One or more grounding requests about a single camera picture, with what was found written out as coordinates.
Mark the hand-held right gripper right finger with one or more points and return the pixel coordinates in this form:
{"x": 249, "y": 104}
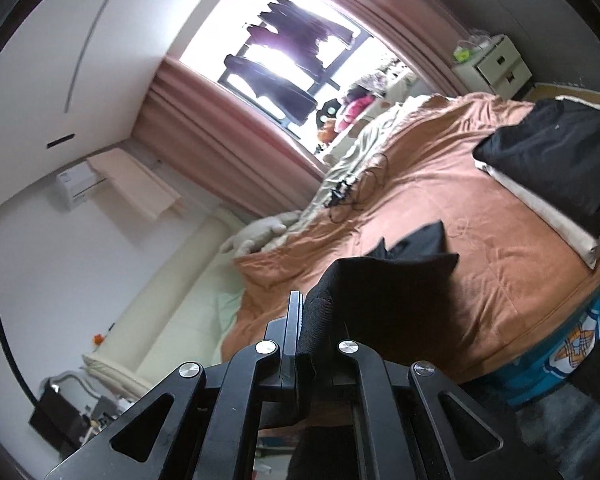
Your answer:
{"x": 365, "y": 390}

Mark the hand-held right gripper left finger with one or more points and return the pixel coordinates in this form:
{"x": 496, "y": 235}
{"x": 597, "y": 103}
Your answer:
{"x": 292, "y": 330}

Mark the black shirt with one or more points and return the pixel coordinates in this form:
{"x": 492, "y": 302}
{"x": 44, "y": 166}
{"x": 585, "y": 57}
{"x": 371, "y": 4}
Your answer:
{"x": 395, "y": 290}

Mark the folded black clothes stack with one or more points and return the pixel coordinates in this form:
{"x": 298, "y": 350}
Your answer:
{"x": 555, "y": 160}

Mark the pale green pillow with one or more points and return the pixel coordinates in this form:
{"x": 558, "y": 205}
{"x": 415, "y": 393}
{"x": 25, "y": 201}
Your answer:
{"x": 230, "y": 305}

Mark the beige plush toy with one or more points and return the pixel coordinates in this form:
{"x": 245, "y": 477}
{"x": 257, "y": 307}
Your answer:
{"x": 260, "y": 232}

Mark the cream bed headboard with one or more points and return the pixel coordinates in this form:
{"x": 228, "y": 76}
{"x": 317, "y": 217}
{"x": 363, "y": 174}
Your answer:
{"x": 180, "y": 285}

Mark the orange plush toy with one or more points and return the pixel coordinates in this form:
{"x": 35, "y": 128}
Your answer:
{"x": 326, "y": 132}

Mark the orange blanket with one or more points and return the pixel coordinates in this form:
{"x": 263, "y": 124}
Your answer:
{"x": 480, "y": 210}

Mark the beige hanging cloth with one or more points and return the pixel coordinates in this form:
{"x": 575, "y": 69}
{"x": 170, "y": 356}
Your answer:
{"x": 135, "y": 185}

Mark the black penguin plush toy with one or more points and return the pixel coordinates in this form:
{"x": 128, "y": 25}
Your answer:
{"x": 327, "y": 112}

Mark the pink plush toy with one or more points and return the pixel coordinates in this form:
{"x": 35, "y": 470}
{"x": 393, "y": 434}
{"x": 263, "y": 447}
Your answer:
{"x": 352, "y": 110}

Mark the long dark hanging coat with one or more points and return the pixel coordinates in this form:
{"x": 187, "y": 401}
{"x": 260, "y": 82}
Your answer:
{"x": 275, "y": 90}

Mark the folded beige cloth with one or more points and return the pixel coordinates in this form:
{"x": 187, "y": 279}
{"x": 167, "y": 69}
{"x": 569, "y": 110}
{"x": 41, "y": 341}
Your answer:
{"x": 545, "y": 215}

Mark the black box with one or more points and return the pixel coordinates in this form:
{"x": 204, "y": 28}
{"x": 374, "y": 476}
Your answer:
{"x": 55, "y": 417}

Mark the white air conditioner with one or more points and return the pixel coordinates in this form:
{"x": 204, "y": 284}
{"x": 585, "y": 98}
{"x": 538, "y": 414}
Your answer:
{"x": 77, "y": 187}

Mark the small green packet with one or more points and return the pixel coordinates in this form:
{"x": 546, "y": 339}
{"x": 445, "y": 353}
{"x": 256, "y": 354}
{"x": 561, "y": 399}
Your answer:
{"x": 462, "y": 55}

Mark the white nightstand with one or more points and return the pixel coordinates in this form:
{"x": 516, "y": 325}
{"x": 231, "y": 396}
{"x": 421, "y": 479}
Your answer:
{"x": 500, "y": 67}

